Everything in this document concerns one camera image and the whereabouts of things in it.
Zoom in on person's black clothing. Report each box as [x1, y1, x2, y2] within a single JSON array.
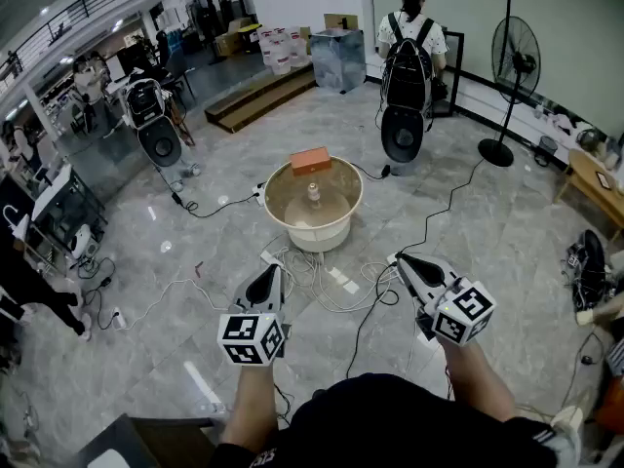
[[209, 371, 560, 468]]

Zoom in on dark brown furniture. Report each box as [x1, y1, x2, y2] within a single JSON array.
[[72, 411, 226, 468]]

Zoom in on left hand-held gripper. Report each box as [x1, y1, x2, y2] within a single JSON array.
[[216, 263, 293, 368]]

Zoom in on wooden step platform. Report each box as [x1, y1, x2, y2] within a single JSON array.
[[204, 63, 319, 135]]

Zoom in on brown wooden desk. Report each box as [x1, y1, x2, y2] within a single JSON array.
[[163, 85, 198, 148]]

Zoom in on white bottle pack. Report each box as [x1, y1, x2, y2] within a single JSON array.
[[257, 35, 293, 77], [287, 25, 312, 68]]

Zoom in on black cable with adapter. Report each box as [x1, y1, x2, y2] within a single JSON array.
[[170, 189, 260, 220], [349, 162, 393, 182]]

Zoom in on long white cable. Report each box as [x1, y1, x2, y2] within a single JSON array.
[[124, 277, 231, 329]]

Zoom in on white cable tangle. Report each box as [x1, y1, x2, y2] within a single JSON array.
[[272, 245, 392, 314]]

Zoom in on black bag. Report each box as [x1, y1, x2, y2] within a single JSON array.
[[565, 228, 611, 312]]

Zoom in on black standing fan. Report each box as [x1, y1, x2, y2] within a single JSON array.
[[477, 16, 543, 169]]

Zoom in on thin black cable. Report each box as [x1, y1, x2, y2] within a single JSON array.
[[344, 265, 402, 381]]

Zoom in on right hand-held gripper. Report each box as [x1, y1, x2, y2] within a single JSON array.
[[395, 252, 498, 348]]

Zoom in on person's right forearm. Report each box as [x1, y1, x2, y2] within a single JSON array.
[[435, 336, 518, 424]]

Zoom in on round beige tub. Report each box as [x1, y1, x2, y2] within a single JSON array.
[[262, 155, 365, 254]]

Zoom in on clear plastic bin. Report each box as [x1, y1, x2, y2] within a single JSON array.
[[308, 27, 368, 96]]

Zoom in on person's left forearm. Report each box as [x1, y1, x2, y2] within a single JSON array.
[[219, 362, 296, 455]]

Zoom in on cardboard box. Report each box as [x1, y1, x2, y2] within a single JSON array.
[[323, 13, 360, 31], [214, 17, 255, 59]]

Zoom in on black balcony railing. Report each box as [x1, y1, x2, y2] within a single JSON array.
[[0, 0, 165, 85]]

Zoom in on person's light grey garment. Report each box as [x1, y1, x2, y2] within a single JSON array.
[[550, 405, 585, 465]]

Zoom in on orange rectangular box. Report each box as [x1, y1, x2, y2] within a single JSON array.
[[289, 145, 333, 177]]

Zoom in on black fan cable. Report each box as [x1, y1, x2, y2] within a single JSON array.
[[396, 158, 487, 258]]

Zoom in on low wooden table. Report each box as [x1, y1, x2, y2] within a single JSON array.
[[553, 147, 624, 243]]

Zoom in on white top black frame table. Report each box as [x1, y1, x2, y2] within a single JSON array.
[[27, 162, 109, 263]]

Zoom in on black mesh waste bin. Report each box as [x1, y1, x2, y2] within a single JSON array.
[[533, 135, 559, 168]]

